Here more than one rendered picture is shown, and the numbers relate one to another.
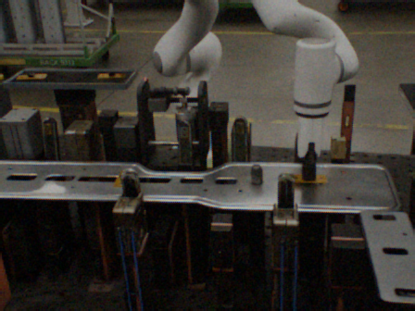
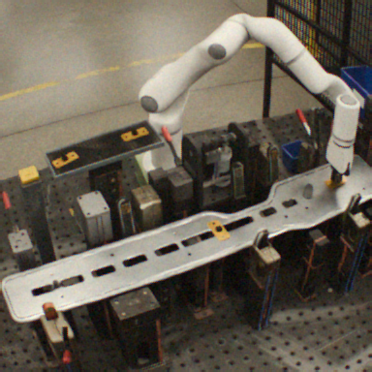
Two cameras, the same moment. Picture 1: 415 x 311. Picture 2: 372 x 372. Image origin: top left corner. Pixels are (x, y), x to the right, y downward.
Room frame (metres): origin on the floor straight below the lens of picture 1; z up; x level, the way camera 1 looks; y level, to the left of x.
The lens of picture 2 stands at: (0.20, 1.05, 2.32)
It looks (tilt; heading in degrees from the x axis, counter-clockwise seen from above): 41 degrees down; 325
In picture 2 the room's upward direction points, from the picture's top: straight up
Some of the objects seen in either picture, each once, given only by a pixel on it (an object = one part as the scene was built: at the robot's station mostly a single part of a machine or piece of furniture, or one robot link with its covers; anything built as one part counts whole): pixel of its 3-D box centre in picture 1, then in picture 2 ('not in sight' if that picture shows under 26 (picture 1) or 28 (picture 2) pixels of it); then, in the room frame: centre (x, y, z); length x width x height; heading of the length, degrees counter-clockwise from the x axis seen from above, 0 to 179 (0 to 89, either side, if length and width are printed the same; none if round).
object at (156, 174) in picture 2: (116, 172); (160, 219); (1.44, 0.28, 0.90); 0.05 x 0.05 x 0.40; 82
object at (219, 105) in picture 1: (220, 171); (244, 188); (1.39, -0.04, 0.91); 0.07 x 0.05 x 0.42; 172
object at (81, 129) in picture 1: (89, 185); (148, 240); (1.39, 0.36, 0.89); 0.13 x 0.11 x 0.38; 172
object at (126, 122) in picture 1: (135, 179); (179, 219); (1.41, 0.22, 0.89); 0.13 x 0.11 x 0.38; 172
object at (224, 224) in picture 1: (225, 274); (312, 267); (1.00, -0.03, 0.84); 0.11 x 0.08 x 0.29; 172
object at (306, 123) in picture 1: (310, 129); (341, 151); (1.15, -0.24, 1.14); 0.10 x 0.07 x 0.11; 172
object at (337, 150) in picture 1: (333, 198); not in sight; (1.26, -0.34, 0.88); 0.04 x 0.04 x 0.36; 82
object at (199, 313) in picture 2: (102, 229); (194, 273); (1.22, 0.30, 0.84); 0.17 x 0.06 x 0.29; 172
